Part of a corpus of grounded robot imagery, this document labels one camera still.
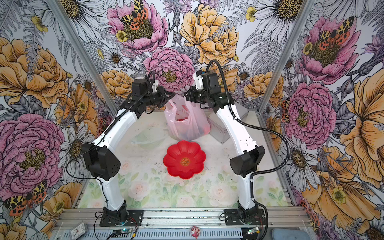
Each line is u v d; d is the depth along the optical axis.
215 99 0.55
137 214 0.75
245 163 0.49
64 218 0.76
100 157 0.49
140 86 0.63
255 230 0.71
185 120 0.89
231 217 0.74
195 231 0.67
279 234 0.68
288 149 0.48
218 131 0.97
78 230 0.69
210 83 0.57
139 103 0.63
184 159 0.95
